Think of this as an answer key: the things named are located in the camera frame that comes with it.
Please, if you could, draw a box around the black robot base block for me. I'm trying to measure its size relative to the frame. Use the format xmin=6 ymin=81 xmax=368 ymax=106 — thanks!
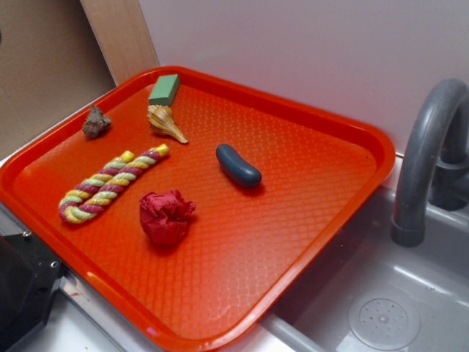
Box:
xmin=1 ymin=231 xmax=64 ymax=351

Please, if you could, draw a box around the brown rough rock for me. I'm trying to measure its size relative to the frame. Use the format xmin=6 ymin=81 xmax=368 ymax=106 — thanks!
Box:
xmin=82 ymin=105 xmax=111 ymax=139

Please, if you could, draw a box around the dark grey bean-shaped object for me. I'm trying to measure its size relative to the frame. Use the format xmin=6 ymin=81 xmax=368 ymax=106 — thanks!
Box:
xmin=215 ymin=144 xmax=262 ymax=188

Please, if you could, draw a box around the orange plastic tray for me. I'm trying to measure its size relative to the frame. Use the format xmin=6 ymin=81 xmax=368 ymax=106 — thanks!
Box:
xmin=1 ymin=67 xmax=395 ymax=351

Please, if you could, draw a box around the crumpled red paper ball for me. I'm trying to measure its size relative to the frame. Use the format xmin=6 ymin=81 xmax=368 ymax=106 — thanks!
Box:
xmin=139 ymin=189 xmax=196 ymax=246

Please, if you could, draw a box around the tan spiral seashell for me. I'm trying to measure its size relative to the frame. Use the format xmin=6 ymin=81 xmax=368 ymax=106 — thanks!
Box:
xmin=147 ymin=105 xmax=188 ymax=144

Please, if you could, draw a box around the green rectangular block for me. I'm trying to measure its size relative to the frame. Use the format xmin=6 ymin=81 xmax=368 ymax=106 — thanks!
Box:
xmin=148 ymin=74 xmax=180 ymax=106

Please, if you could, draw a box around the grey plastic sink basin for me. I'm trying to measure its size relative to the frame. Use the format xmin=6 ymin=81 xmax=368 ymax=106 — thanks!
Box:
xmin=262 ymin=188 xmax=468 ymax=351

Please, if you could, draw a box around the light wooden board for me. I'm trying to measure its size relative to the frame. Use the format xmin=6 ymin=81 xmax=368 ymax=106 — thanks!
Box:
xmin=80 ymin=0 xmax=160 ymax=85

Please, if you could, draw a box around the grey curved faucet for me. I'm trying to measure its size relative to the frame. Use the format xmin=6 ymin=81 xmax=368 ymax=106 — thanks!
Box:
xmin=391 ymin=78 xmax=468 ymax=247

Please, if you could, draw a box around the multicoloured twisted rope toy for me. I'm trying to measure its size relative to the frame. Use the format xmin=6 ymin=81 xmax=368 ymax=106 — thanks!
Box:
xmin=59 ymin=144 xmax=169 ymax=224

